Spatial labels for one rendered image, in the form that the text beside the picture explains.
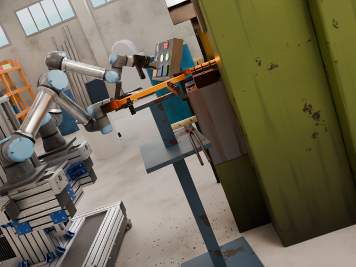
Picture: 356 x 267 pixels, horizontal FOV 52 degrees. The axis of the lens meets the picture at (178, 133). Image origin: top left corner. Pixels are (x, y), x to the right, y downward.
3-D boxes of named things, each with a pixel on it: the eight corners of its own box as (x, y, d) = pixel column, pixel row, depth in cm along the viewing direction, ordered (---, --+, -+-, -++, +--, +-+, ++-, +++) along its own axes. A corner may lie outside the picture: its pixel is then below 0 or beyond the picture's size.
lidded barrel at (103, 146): (129, 141, 530) (113, 104, 514) (119, 154, 484) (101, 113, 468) (100, 151, 542) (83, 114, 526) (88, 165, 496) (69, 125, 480)
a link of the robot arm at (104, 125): (106, 130, 233) (99, 114, 230) (116, 129, 225) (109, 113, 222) (96, 135, 228) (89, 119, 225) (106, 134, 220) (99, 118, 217)
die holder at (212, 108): (214, 165, 209) (187, 93, 197) (207, 145, 245) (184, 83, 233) (308, 131, 204) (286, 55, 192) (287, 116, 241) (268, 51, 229)
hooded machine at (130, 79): (158, 88, 934) (137, 34, 897) (156, 93, 872) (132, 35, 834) (132, 98, 946) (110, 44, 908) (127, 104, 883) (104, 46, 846)
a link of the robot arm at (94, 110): (93, 117, 226) (87, 105, 224) (109, 112, 225) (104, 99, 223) (90, 121, 219) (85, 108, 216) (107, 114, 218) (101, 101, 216)
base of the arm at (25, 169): (3, 187, 194) (-6, 170, 191) (17, 175, 208) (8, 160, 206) (28, 178, 192) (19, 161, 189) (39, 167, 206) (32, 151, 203)
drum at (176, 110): (212, 115, 496) (186, 43, 469) (165, 132, 508) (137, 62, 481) (211, 104, 561) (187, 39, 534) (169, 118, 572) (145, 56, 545)
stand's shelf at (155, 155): (147, 174, 154) (145, 169, 154) (140, 149, 193) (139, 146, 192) (212, 146, 156) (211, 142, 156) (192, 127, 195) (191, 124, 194)
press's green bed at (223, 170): (239, 233, 221) (214, 166, 209) (230, 204, 258) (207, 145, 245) (329, 203, 216) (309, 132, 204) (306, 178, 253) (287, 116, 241)
